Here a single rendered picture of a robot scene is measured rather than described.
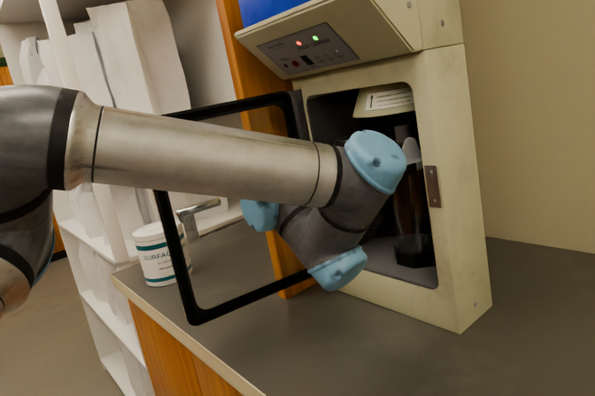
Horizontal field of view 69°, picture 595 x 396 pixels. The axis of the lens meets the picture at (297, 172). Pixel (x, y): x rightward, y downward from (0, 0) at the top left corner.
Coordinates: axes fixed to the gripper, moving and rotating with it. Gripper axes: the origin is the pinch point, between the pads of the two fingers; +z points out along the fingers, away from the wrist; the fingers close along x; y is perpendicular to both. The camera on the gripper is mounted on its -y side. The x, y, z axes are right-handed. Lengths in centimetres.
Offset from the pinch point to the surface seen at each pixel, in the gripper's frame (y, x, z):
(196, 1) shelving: 61, 128, 34
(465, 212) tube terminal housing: -7.9, -13.2, -3.0
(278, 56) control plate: 23.5, 12.7, -15.5
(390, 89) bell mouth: 13.9, -2.9, -4.8
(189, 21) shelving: 55, 137, 34
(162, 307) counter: -28, 48, -37
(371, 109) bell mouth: 11.1, 0.1, -7.0
